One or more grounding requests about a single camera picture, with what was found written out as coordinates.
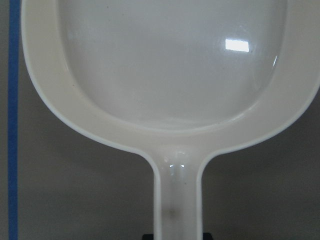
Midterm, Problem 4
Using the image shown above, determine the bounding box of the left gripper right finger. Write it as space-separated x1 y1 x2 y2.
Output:
202 232 213 240

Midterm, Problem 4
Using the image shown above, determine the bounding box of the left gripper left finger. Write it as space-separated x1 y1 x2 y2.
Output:
141 233 154 240

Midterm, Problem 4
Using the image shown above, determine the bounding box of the beige plastic dustpan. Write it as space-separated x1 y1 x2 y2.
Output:
21 0 320 240

